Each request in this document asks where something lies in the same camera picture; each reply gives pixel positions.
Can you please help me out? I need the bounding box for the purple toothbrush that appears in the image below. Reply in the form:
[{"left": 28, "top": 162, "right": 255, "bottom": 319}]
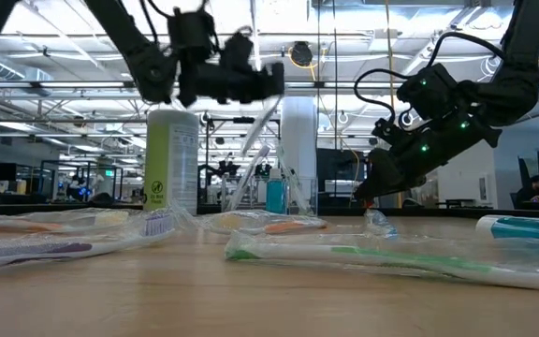
[{"left": 0, "top": 210, "right": 180, "bottom": 275}]

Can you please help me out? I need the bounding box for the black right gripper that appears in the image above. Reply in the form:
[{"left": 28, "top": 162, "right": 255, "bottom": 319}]
[{"left": 353, "top": 114, "right": 503, "bottom": 202}]

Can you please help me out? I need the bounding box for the orange toothbrush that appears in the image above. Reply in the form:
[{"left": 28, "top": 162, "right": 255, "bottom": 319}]
[
  {"left": 203, "top": 209, "right": 329, "bottom": 237},
  {"left": 0, "top": 208, "right": 131, "bottom": 235}
]

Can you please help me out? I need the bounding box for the clear acrylic organizer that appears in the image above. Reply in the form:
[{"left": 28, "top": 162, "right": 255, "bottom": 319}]
[{"left": 220, "top": 175, "right": 319, "bottom": 214}]

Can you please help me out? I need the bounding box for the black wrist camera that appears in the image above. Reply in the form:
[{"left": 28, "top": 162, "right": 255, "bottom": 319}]
[
  {"left": 371, "top": 116, "right": 406, "bottom": 147},
  {"left": 220, "top": 31, "right": 255, "bottom": 71}
]

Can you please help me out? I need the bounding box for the thin black hanging cable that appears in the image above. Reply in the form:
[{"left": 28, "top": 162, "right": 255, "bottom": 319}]
[
  {"left": 315, "top": 0, "right": 321, "bottom": 151},
  {"left": 333, "top": 0, "right": 339, "bottom": 198}
]

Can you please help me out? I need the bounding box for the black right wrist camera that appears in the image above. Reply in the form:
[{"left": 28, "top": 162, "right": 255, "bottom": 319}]
[{"left": 371, "top": 116, "right": 406, "bottom": 147}]

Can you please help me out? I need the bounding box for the black machine cabinet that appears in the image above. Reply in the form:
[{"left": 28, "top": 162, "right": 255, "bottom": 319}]
[{"left": 316, "top": 148, "right": 369, "bottom": 210}]

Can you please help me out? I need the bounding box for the white toothbrush in clear wrapper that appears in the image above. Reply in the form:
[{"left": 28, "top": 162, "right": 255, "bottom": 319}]
[{"left": 225, "top": 143, "right": 272, "bottom": 212}]

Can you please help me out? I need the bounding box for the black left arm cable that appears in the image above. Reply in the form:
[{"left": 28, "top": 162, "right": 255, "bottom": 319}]
[{"left": 138, "top": 0, "right": 177, "bottom": 46}]

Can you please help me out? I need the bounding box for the teal packaged toothbrush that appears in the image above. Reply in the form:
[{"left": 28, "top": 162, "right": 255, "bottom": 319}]
[{"left": 474, "top": 213, "right": 539, "bottom": 242}]

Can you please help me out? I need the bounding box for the clear toothbrush holder cup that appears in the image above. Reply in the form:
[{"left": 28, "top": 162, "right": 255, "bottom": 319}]
[{"left": 197, "top": 116, "right": 283, "bottom": 211}]

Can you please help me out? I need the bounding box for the black office chair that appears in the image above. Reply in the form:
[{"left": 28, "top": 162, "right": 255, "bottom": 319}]
[{"left": 517, "top": 156, "right": 532, "bottom": 198}]

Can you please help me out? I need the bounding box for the black ceiling cable reel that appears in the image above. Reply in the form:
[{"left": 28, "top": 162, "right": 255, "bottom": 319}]
[{"left": 289, "top": 40, "right": 314, "bottom": 68}]

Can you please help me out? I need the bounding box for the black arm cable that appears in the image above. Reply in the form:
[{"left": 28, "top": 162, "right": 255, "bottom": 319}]
[
  {"left": 138, "top": 0, "right": 177, "bottom": 46},
  {"left": 354, "top": 31, "right": 507, "bottom": 139}
]

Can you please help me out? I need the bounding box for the white green toothbrush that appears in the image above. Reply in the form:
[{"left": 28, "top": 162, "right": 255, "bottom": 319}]
[{"left": 240, "top": 95, "right": 284, "bottom": 156}]

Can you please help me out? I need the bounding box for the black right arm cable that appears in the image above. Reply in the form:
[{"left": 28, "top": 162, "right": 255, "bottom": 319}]
[{"left": 354, "top": 31, "right": 507, "bottom": 139}]

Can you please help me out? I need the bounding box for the white building pillar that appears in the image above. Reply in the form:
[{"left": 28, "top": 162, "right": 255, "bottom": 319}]
[{"left": 281, "top": 96, "right": 318, "bottom": 210}]

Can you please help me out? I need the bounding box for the green white wipes canister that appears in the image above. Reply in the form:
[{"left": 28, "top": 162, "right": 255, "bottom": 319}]
[{"left": 143, "top": 110, "right": 200, "bottom": 212}]

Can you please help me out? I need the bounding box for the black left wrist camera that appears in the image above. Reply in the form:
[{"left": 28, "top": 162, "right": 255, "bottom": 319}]
[{"left": 220, "top": 31, "right": 255, "bottom": 71}]

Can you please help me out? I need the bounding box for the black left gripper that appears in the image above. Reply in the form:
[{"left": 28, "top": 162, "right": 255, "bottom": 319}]
[{"left": 177, "top": 60, "right": 285, "bottom": 108}]

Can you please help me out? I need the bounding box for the person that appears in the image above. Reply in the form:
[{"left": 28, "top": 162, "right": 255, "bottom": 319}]
[{"left": 515, "top": 175, "right": 539, "bottom": 211}]

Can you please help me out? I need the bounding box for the silver ventilation duct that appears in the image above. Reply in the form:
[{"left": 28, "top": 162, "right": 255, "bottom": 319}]
[{"left": 0, "top": 51, "right": 27, "bottom": 81}]

